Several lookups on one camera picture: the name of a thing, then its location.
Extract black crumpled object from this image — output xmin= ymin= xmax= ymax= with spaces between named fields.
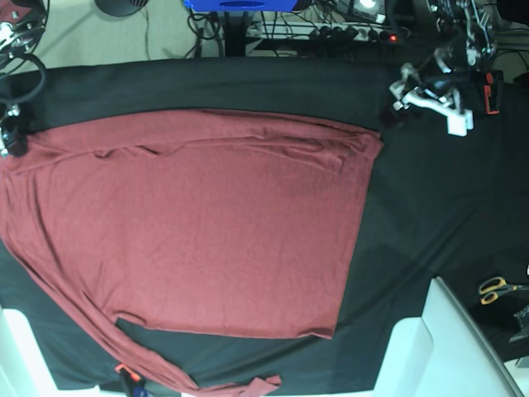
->
xmin=509 ymin=306 xmax=529 ymax=343

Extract red long-sleeve T-shirt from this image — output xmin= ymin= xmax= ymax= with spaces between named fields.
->
xmin=1 ymin=110 xmax=383 ymax=396

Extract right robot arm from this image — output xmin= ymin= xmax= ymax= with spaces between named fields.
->
xmin=1 ymin=1 xmax=50 ymax=158

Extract blue clamp with orange tip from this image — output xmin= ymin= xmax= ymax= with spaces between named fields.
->
xmin=115 ymin=364 xmax=150 ymax=397

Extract white table frame right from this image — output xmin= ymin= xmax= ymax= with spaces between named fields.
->
xmin=373 ymin=277 xmax=523 ymax=397

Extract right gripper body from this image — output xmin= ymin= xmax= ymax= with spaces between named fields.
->
xmin=1 ymin=104 xmax=21 ymax=157

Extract blue box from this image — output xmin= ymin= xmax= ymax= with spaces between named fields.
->
xmin=183 ymin=0 xmax=298 ymax=12

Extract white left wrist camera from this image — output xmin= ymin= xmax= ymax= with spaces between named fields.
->
xmin=446 ymin=110 xmax=474 ymax=137

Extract black round stand base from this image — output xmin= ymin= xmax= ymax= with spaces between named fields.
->
xmin=95 ymin=0 xmax=149 ymax=17

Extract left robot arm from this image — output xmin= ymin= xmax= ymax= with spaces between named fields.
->
xmin=381 ymin=1 xmax=503 ymax=136

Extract white table frame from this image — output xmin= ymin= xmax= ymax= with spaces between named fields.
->
xmin=1 ymin=308 xmax=101 ymax=397
xmin=373 ymin=277 xmax=523 ymax=397

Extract black and orange clamp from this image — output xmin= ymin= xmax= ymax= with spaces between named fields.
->
xmin=476 ymin=69 xmax=504 ymax=116

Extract white power strip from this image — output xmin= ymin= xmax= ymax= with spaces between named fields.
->
xmin=246 ymin=21 xmax=401 ymax=45

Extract black table cloth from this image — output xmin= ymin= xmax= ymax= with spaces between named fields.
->
xmin=1 ymin=58 xmax=528 ymax=395

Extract white table frame left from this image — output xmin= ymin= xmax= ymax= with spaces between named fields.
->
xmin=1 ymin=308 xmax=101 ymax=397

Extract yellow-handled scissors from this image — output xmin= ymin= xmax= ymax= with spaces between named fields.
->
xmin=478 ymin=276 xmax=528 ymax=305

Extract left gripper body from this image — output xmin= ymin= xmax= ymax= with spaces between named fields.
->
xmin=388 ymin=63 xmax=473 ymax=120

